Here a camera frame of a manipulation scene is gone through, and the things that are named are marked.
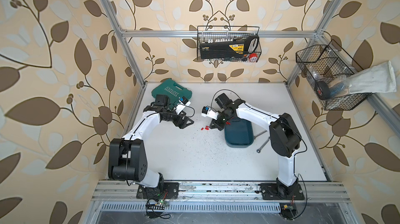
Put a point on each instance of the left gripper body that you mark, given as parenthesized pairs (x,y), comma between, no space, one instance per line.
(173,118)

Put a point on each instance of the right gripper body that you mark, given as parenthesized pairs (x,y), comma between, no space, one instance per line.
(222,117)

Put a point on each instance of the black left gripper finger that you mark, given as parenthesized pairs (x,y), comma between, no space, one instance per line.
(182,116)
(185,122)

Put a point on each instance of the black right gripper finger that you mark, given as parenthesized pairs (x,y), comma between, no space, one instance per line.
(214,126)
(220,126)

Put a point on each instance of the teal plastic storage box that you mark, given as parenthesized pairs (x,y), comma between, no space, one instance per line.
(239,134)

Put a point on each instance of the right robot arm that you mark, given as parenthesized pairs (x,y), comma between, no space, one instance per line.
(284,135)

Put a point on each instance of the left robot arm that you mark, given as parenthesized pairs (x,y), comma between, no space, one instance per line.
(127,156)

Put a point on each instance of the green tool case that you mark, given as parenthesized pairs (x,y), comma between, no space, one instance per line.
(173,90)

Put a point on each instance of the silver wrench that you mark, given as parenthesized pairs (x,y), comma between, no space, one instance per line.
(259,134)
(263,145)

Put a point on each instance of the black yellow hand saw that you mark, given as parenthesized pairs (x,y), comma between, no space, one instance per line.
(235,49)

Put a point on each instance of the black tape roll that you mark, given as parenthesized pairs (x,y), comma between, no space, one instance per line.
(322,90)

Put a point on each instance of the white cloth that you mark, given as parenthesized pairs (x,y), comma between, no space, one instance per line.
(378,79)

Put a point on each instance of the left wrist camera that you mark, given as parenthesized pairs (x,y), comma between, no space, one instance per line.
(183,102)

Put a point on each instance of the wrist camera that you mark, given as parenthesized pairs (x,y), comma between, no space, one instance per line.
(183,102)
(207,111)

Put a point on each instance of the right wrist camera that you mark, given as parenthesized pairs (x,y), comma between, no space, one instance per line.
(207,111)

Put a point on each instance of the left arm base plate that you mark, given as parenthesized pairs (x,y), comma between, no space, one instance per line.
(157,190)

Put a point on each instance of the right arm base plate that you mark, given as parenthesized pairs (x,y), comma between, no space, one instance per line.
(276,191)

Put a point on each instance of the back wire basket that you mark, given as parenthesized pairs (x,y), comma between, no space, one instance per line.
(224,32)

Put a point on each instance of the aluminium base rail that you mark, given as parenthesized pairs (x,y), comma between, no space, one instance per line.
(225,191)

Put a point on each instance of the side wire basket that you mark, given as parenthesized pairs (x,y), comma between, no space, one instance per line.
(322,62)

